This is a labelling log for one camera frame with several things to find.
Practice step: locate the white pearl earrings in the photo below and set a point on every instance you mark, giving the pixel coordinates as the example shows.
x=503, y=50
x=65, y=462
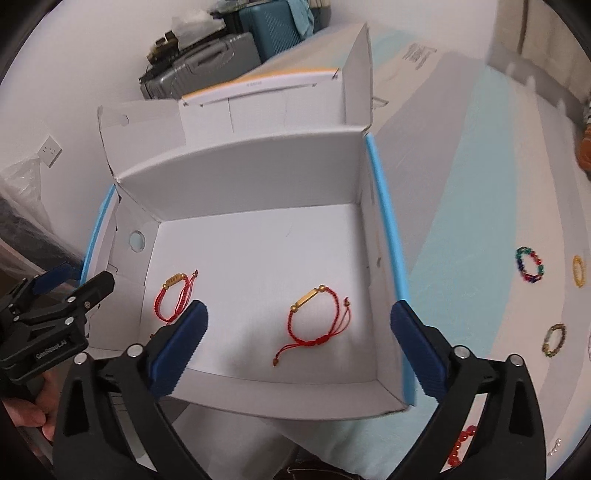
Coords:
x=555, y=448

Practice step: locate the person's left hand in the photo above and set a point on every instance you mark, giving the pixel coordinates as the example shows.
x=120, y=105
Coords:
x=40, y=413

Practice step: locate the striped bed sheet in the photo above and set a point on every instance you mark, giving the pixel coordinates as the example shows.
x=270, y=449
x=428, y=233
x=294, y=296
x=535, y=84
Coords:
x=494, y=216

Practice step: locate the teal suitcase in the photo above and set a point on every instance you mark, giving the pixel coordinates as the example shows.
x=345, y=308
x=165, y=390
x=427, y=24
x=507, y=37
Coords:
x=277, y=26

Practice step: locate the blue yellow cardboard box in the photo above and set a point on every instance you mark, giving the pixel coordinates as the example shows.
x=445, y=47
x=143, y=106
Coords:
x=269, y=188

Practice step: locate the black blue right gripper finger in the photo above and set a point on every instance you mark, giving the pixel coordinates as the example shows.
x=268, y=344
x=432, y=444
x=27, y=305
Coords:
x=89, y=442
x=509, y=441

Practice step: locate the striped orange red pillow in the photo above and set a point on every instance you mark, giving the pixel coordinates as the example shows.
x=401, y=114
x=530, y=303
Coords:
x=583, y=153

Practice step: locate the clear plastic bag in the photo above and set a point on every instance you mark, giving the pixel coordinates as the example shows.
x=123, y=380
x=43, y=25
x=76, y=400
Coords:
x=22, y=208

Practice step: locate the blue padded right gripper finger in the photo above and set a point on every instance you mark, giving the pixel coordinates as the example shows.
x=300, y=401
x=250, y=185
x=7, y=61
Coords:
x=62, y=278

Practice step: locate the white wall socket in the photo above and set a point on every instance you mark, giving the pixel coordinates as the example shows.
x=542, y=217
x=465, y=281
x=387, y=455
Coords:
x=49, y=151

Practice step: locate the grey suitcase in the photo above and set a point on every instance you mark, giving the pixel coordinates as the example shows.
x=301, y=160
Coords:
x=200, y=67

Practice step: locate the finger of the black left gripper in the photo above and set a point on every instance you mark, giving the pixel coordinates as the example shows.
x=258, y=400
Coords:
x=88, y=296

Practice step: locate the beige curtain centre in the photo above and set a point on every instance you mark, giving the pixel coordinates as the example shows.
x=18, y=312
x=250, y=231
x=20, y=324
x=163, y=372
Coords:
x=533, y=45

